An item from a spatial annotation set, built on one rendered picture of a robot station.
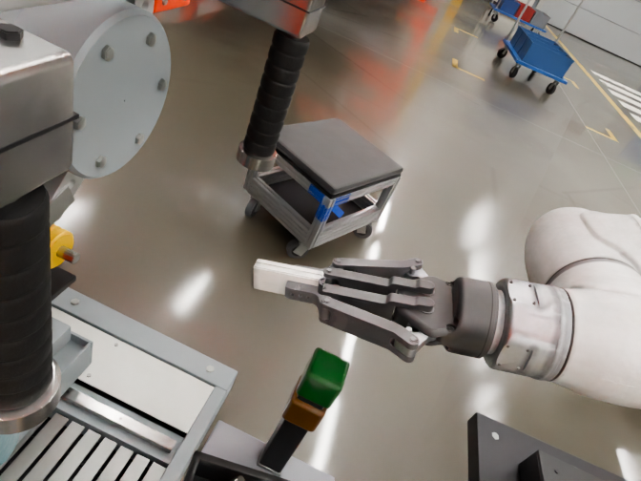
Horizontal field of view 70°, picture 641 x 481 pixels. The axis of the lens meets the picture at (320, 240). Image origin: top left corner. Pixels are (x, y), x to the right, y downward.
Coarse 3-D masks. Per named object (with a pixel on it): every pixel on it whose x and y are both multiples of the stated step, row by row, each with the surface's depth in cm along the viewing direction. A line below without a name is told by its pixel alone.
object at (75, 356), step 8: (72, 336) 93; (80, 336) 93; (72, 344) 93; (80, 344) 94; (88, 344) 92; (64, 352) 91; (72, 352) 92; (80, 352) 90; (88, 352) 93; (56, 360) 90; (64, 360) 90; (72, 360) 89; (80, 360) 91; (88, 360) 95; (64, 368) 87; (72, 368) 90; (80, 368) 93; (64, 376) 87; (72, 376) 91; (64, 384) 89; (24, 432) 82
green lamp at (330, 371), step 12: (312, 360) 46; (324, 360) 47; (336, 360) 47; (312, 372) 45; (324, 372) 45; (336, 372) 46; (300, 384) 46; (312, 384) 45; (324, 384) 45; (336, 384) 45; (312, 396) 46; (324, 396) 46; (336, 396) 45
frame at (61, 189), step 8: (128, 0) 54; (136, 0) 53; (144, 0) 55; (152, 0) 56; (144, 8) 56; (152, 8) 57; (64, 176) 56; (72, 176) 57; (48, 184) 56; (56, 184) 56; (64, 184) 57; (72, 184) 59; (48, 192) 56; (56, 192) 56; (64, 192) 57; (72, 192) 59; (56, 200) 56; (64, 200) 58; (72, 200) 59; (56, 208) 57; (64, 208) 58; (56, 216) 57
